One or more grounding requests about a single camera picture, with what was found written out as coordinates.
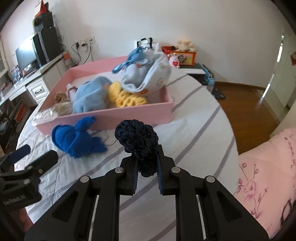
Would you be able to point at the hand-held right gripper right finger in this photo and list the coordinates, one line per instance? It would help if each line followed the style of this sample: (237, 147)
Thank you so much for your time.
(160, 183)

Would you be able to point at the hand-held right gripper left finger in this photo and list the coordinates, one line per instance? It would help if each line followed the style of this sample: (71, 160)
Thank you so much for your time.
(135, 179)

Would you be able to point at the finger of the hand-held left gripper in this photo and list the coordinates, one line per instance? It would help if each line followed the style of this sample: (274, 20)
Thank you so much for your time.
(19, 153)
(45, 161)

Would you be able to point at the royal blue knitted hat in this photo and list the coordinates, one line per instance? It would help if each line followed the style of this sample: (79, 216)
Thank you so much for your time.
(74, 139)

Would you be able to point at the navy crochet piece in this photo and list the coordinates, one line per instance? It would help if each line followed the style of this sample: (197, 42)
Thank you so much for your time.
(138, 136)

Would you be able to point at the pink cardboard box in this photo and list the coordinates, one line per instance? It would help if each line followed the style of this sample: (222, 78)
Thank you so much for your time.
(129, 115)

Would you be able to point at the light blue knitted hat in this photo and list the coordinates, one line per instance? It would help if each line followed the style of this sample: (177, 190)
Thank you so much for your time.
(89, 97)

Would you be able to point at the yellow crochet fish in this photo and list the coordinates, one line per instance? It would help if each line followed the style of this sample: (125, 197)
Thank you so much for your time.
(126, 98)

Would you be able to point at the light blue printed cloth bag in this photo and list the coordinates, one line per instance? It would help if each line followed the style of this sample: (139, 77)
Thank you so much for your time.
(148, 71)

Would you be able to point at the black office chair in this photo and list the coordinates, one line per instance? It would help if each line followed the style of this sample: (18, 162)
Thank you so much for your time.
(8, 129)

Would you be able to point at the white striped quilted cover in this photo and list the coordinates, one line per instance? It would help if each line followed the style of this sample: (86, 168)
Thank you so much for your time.
(196, 129)

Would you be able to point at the white desk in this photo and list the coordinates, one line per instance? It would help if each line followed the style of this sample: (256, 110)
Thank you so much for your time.
(46, 78)

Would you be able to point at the blue and white boxes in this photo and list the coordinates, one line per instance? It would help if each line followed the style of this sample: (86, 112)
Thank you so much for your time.
(15, 73)

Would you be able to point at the black computer monitor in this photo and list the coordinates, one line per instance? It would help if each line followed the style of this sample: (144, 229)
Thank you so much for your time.
(26, 55)

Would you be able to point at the orange capped bottle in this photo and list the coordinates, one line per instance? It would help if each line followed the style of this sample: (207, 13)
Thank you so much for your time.
(66, 58)

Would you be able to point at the pale pink floral quilt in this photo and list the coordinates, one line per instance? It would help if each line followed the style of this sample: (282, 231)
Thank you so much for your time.
(266, 173)

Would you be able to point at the black bathroom scale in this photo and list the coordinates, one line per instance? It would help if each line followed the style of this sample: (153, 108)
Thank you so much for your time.
(218, 93)

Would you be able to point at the black computer tower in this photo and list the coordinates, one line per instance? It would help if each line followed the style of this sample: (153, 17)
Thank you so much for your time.
(47, 46)

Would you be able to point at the pink plush toy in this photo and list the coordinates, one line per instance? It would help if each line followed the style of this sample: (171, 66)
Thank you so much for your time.
(174, 61)

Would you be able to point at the red toy box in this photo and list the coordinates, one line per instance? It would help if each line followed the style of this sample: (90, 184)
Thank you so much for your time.
(187, 58)

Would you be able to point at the white tote bag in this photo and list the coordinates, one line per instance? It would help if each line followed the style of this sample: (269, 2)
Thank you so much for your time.
(153, 47)

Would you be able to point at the black box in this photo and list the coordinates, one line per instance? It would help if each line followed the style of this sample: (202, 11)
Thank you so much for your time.
(44, 22)

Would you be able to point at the beige plush toy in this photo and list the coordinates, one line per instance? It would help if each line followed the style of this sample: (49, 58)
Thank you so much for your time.
(185, 45)

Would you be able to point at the red and white paper bag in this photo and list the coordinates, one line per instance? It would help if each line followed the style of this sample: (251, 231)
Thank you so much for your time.
(42, 8)

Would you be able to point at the red hanging ornament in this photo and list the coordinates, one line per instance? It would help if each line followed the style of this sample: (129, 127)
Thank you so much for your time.
(293, 57)

